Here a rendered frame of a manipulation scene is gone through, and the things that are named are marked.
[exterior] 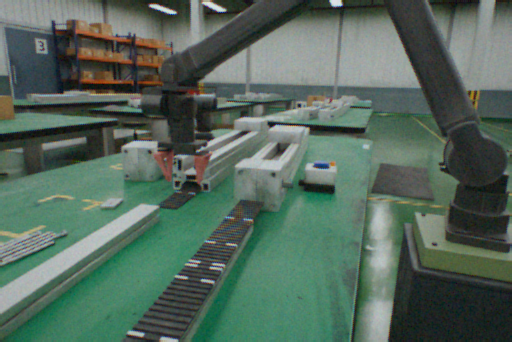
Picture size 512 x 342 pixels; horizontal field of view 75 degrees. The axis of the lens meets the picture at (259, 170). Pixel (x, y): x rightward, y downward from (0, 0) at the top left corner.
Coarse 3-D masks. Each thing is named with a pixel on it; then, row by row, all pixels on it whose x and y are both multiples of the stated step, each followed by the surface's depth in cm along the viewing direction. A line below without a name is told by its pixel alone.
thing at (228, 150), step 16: (208, 144) 104; (224, 144) 118; (240, 144) 111; (256, 144) 140; (176, 160) 85; (192, 160) 91; (224, 160) 95; (240, 160) 112; (176, 176) 88; (192, 176) 89; (208, 176) 84; (224, 176) 96
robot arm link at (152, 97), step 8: (168, 64) 71; (168, 72) 71; (176, 72) 71; (168, 80) 71; (176, 80) 71; (144, 88) 78; (152, 88) 77; (160, 88) 75; (168, 88) 72; (176, 88) 72; (184, 88) 74; (192, 88) 77; (144, 96) 78; (152, 96) 77; (160, 96) 76; (144, 104) 78; (152, 104) 77; (160, 104) 76; (144, 112) 79; (152, 112) 78; (160, 112) 77
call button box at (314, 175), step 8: (312, 168) 88; (320, 168) 88; (328, 168) 88; (336, 168) 90; (312, 176) 87; (320, 176) 86; (328, 176) 86; (304, 184) 88; (312, 184) 88; (320, 184) 87; (328, 184) 87; (320, 192) 88; (328, 192) 87
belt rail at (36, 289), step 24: (144, 216) 61; (96, 240) 51; (120, 240) 55; (48, 264) 44; (72, 264) 44; (96, 264) 49; (24, 288) 39; (48, 288) 41; (0, 312) 35; (24, 312) 38; (0, 336) 35
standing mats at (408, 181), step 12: (384, 168) 455; (396, 168) 457; (408, 168) 459; (420, 168) 460; (384, 180) 394; (396, 180) 396; (408, 180) 398; (420, 180) 399; (384, 192) 349; (396, 192) 350; (408, 192) 351; (420, 192) 352; (432, 192) 356
